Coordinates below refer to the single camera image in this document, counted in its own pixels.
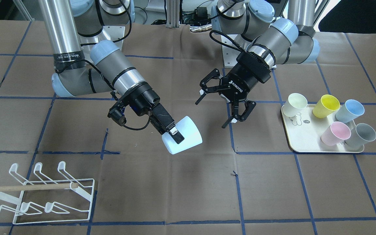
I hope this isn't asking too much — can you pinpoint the aluminium frame post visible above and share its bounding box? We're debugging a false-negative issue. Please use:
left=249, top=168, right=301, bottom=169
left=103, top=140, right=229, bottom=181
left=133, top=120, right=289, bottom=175
left=164, top=0, right=182, bottom=28

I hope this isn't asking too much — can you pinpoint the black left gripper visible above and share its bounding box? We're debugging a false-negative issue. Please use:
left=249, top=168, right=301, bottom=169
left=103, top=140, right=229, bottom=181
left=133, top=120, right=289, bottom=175
left=195, top=67, right=257, bottom=128

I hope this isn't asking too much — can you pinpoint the pale green white cup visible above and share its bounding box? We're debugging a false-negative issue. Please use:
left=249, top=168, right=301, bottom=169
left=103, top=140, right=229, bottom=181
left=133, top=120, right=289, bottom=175
left=282, top=93, right=308, bottom=117

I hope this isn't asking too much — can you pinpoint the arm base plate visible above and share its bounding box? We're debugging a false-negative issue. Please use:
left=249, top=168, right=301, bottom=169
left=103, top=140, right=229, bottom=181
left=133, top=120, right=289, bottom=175
left=77, top=25, right=126, bottom=49
left=221, top=33, right=277, bottom=70

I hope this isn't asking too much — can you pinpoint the grey plastic cup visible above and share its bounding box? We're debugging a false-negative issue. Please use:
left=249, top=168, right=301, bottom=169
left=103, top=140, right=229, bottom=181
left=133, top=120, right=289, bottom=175
left=345, top=123, right=376, bottom=148

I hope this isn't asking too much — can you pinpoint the light blue plastic cup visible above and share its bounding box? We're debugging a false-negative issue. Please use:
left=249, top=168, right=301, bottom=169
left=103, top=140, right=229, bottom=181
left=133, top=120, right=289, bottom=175
left=161, top=116, right=203, bottom=155

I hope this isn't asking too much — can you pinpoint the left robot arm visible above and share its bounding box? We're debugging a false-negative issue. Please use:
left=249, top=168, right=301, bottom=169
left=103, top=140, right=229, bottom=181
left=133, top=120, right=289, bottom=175
left=196, top=0, right=320, bottom=128

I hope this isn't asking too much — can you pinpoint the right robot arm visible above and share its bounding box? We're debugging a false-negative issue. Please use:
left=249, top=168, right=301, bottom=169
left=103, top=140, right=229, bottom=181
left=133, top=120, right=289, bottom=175
left=38, top=0, right=184, bottom=144

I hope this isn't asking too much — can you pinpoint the pink plastic cup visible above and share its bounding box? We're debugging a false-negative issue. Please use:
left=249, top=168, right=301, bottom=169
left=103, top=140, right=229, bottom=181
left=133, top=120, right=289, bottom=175
left=321, top=121, right=351, bottom=146

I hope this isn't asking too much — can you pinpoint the yellow plastic cup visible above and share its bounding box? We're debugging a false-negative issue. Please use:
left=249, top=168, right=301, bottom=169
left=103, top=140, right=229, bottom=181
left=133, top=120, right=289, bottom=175
left=312, top=95, right=340, bottom=118

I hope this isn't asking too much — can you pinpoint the white wire cup rack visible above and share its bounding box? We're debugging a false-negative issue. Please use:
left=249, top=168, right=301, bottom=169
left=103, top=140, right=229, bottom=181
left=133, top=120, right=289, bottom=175
left=0, top=161, right=95, bottom=225

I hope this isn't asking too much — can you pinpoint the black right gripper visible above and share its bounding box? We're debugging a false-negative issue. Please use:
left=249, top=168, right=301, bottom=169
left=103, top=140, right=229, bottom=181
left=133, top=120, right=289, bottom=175
left=107, top=83, right=185, bottom=144

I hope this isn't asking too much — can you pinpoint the cream plastic tray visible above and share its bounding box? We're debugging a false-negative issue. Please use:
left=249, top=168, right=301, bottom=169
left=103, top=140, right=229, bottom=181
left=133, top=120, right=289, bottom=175
left=280, top=104, right=364, bottom=153

